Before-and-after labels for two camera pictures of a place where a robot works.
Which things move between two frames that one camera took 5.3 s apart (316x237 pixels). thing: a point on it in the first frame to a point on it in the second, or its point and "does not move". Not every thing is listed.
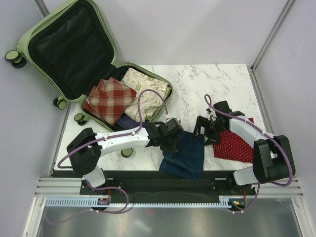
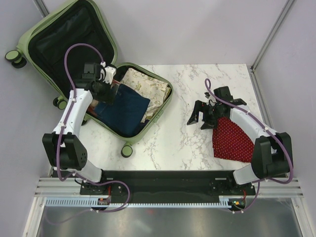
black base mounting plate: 162,185 does not move
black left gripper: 172,149 to 108,98
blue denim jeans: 187,160 to 125,115
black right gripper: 213,139 to 199,106
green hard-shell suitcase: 70,44 does not move
